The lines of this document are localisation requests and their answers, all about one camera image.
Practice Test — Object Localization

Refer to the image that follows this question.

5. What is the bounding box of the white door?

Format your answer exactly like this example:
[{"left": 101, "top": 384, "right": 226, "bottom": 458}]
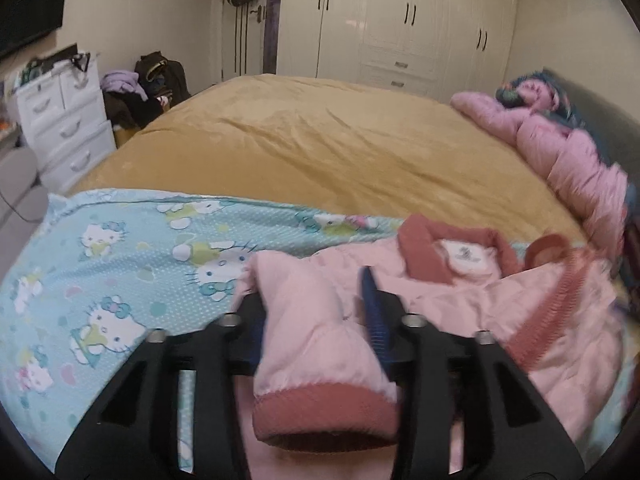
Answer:
[{"left": 220, "top": 0, "right": 281, "bottom": 84}]

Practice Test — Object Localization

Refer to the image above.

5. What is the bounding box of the pink padded jacket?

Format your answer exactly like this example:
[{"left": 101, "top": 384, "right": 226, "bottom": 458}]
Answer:
[{"left": 232, "top": 214, "right": 626, "bottom": 480}]

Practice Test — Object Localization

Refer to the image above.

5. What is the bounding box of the black television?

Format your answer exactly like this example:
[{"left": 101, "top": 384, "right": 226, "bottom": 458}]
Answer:
[{"left": 0, "top": 0, "right": 71, "bottom": 59}]

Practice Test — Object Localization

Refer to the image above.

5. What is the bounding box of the tan bed cover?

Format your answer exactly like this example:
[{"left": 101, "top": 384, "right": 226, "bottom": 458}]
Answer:
[{"left": 67, "top": 74, "right": 588, "bottom": 246}]

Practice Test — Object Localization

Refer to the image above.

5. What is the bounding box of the grey headboard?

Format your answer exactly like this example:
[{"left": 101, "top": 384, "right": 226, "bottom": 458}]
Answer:
[{"left": 550, "top": 67, "right": 640, "bottom": 201}]

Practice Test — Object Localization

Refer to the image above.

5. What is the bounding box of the dark clothes pile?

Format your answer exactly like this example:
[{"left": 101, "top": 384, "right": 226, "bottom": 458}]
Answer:
[{"left": 102, "top": 91, "right": 169, "bottom": 132}]

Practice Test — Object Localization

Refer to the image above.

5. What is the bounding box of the dark backpack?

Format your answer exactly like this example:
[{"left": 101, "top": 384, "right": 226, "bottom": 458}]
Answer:
[{"left": 134, "top": 51, "right": 192, "bottom": 106}]

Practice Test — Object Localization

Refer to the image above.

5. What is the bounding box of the white chest of drawers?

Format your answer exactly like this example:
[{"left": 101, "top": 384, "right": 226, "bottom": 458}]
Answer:
[{"left": 15, "top": 52, "right": 118, "bottom": 194}]

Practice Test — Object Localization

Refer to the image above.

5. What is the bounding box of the blue cartoon print sheet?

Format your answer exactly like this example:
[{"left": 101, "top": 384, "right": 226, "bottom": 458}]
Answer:
[{"left": 0, "top": 187, "right": 633, "bottom": 473}]

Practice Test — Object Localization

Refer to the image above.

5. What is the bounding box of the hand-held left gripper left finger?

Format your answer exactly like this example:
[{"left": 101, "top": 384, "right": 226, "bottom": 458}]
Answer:
[{"left": 55, "top": 290, "right": 266, "bottom": 480}]

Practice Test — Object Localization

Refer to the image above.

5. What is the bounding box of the white wardrobe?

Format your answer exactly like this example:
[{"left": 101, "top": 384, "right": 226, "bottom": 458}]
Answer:
[{"left": 276, "top": 0, "right": 521, "bottom": 106}]

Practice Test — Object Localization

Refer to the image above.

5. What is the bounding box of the multicoloured floral pillow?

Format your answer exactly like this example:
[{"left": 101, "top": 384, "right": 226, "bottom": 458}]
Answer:
[{"left": 495, "top": 67, "right": 593, "bottom": 133}]

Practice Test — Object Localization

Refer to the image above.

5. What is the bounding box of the pink quilt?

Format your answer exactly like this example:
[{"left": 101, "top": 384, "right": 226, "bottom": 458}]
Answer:
[{"left": 450, "top": 77, "right": 632, "bottom": 263}]

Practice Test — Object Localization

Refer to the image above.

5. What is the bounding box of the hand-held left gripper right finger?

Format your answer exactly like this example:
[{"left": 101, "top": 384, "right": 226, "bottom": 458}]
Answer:
[{"left": 360, "top": 266, "right": 583, "bottom": 480}]

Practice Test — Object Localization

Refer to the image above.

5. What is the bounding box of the purple cloth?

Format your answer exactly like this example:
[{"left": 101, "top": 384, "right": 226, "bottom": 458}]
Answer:
[{"left": 101, "top": 70, "right": 149, "bottom": 102}]

